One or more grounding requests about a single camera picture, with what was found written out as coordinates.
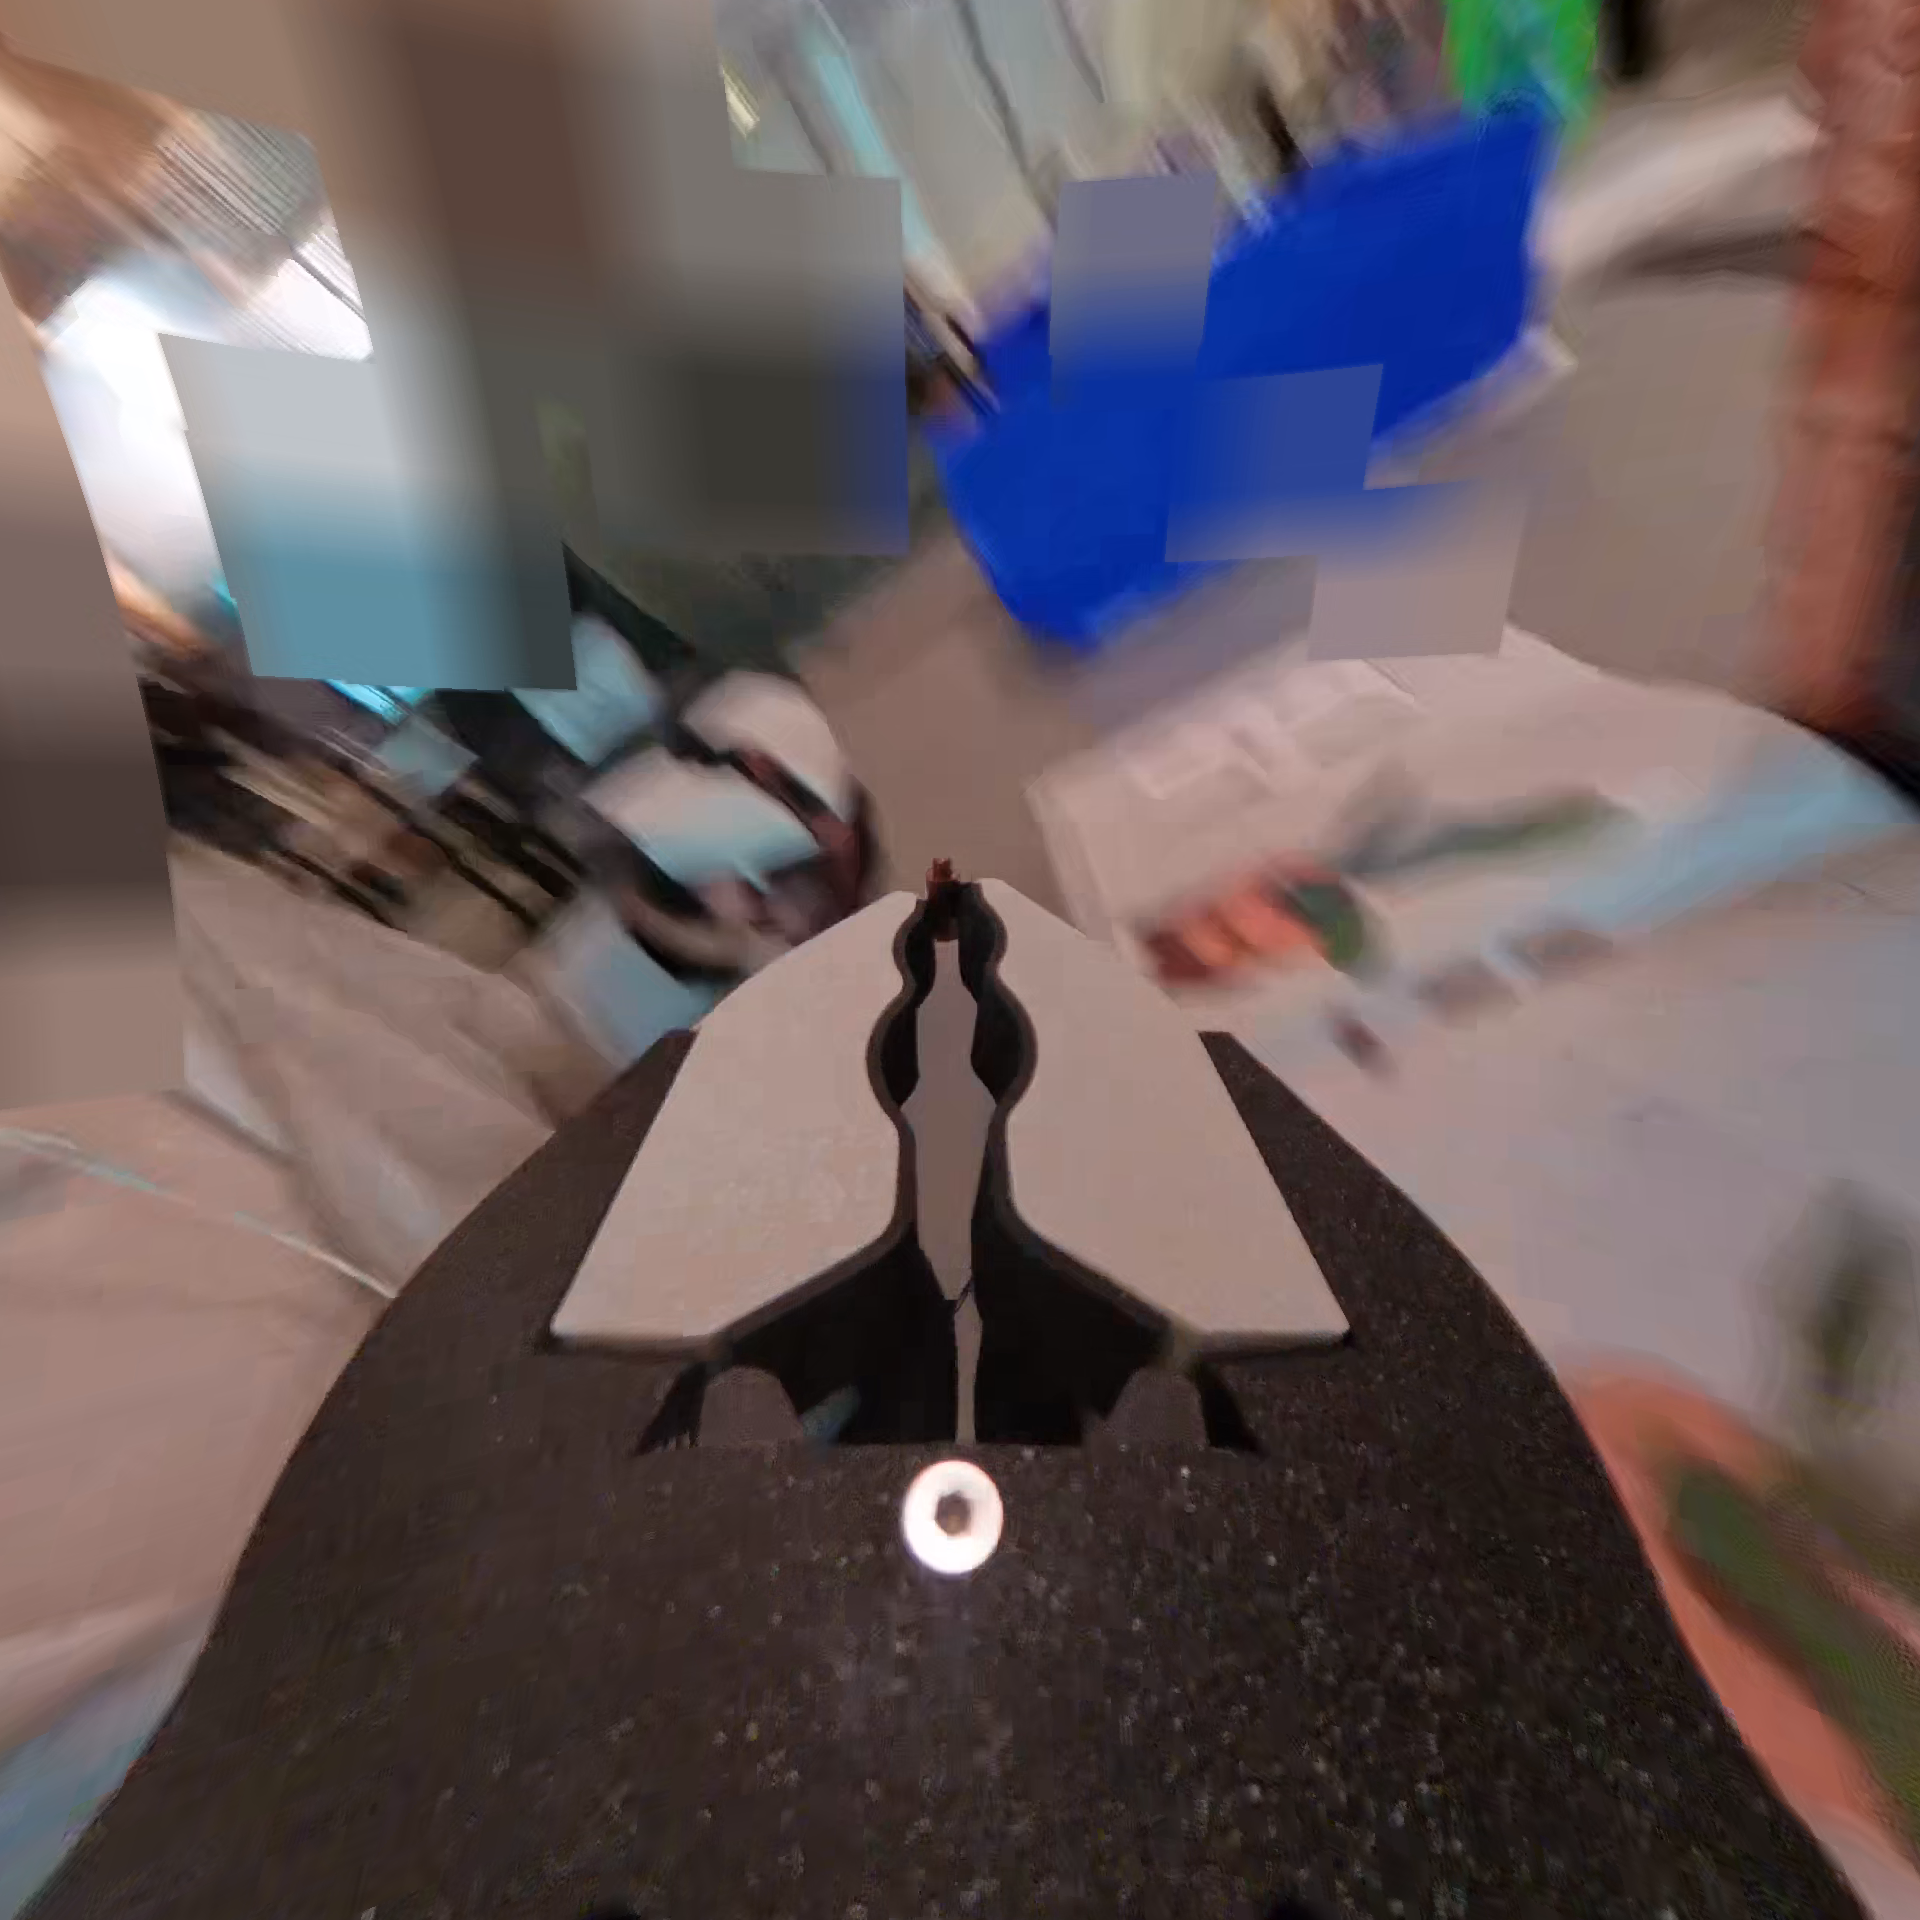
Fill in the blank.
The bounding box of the white instruction booklet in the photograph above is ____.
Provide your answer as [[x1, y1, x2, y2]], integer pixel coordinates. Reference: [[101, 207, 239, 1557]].
[[1028, 648, 1878, 1052]]

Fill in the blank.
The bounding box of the blue plastic bin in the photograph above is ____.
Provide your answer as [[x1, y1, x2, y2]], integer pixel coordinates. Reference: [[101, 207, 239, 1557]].
[[927, 97, 1568, 655]]

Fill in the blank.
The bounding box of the grey desk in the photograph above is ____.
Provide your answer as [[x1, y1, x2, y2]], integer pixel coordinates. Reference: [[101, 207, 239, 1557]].
[[165, 521, 1920, 1920]]

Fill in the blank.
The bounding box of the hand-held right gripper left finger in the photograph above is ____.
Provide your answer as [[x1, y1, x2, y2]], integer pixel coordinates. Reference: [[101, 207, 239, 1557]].
[[548, 888, 957, 1448]]

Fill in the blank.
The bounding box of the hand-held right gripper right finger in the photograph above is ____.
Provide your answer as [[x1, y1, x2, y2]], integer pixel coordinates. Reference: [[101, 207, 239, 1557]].
[[970, 883, 1354, 1448]]

